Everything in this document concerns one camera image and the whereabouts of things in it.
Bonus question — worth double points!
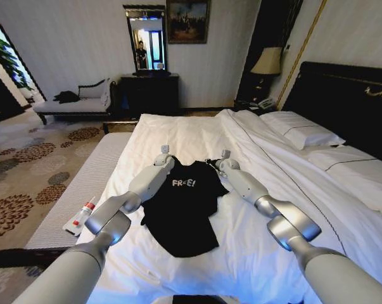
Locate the black FREE print T-shirt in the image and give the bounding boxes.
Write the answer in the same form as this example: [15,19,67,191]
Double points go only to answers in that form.
[140,158,231,258]

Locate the white bed sheet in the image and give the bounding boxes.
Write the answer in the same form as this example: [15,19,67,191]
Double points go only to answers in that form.
[75,109,382,304]

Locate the white striped bed bench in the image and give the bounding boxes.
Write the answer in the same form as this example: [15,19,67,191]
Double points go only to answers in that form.
[25,131,134,251]

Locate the dark nightstand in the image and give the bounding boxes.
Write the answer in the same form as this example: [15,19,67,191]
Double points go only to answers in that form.
[233,98,279,115]

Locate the black wooden dresser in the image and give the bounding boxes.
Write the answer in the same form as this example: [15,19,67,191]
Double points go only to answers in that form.
[119,72,181,118]

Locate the white pillow with dark stripe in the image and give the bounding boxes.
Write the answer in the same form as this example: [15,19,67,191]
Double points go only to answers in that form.
[307,144,382,212]
[260,110,347,151]

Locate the white duvet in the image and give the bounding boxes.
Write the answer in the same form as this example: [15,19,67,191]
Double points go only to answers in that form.
[219,109,382,286]

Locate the dark bag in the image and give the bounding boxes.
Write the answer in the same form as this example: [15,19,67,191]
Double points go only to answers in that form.
[110,80,130,112]

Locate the bedside lamp with beige shade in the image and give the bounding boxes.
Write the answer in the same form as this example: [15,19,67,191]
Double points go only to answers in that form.
[250,46,284,93]

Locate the white chaise cushion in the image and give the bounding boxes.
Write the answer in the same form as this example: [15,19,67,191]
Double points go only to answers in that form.
[99,79,113,107]

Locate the black framed mirror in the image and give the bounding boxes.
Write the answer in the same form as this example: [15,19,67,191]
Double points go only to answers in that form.
[122,4,173,77]

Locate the black headboard with gold ornament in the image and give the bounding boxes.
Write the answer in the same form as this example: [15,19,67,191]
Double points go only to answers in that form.
[282,61,382,167]

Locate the white red tube packet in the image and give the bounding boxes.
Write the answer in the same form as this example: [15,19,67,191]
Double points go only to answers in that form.
[62,196,97,238]

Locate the dark framed painting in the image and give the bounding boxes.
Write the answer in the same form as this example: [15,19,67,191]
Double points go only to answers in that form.
[165,0,212,45]

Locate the black garment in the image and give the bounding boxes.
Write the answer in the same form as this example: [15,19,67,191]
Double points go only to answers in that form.
[53,90,79,105]

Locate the green plant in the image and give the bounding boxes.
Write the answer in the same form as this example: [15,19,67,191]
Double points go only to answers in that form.
[0,27,35,93]

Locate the white chaise longue dark frame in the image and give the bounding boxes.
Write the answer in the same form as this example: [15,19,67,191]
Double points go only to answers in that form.
[33,78,113,126]

